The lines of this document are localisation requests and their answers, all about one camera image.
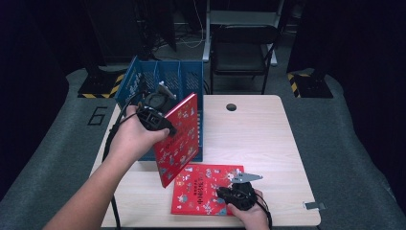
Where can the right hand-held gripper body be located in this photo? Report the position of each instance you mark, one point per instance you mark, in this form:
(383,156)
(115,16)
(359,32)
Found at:
(244,196)

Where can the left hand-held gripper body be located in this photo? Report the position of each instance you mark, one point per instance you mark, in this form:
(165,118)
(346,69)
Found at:
(153,111)

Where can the red picture book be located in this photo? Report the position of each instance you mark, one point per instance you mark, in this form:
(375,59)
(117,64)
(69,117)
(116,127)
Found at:
(194,191)
(178,150)

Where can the blue picture book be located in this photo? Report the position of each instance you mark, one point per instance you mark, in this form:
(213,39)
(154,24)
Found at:
(127,86)

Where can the blue plastic file rack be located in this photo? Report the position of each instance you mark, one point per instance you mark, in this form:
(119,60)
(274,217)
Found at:
(191,80)

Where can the person's right hand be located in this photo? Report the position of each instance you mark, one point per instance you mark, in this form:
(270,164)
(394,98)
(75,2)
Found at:
(253,218)

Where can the person's left hand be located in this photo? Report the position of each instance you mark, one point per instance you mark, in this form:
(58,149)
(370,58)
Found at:
(134,143)

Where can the black stand with striped base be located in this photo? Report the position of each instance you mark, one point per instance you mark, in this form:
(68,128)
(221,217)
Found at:
(312,86)
(99,84)

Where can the dark metal stand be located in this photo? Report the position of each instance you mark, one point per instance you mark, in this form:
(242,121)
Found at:
(159,25)

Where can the black folding chair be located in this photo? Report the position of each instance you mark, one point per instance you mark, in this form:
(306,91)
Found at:
(239,57)

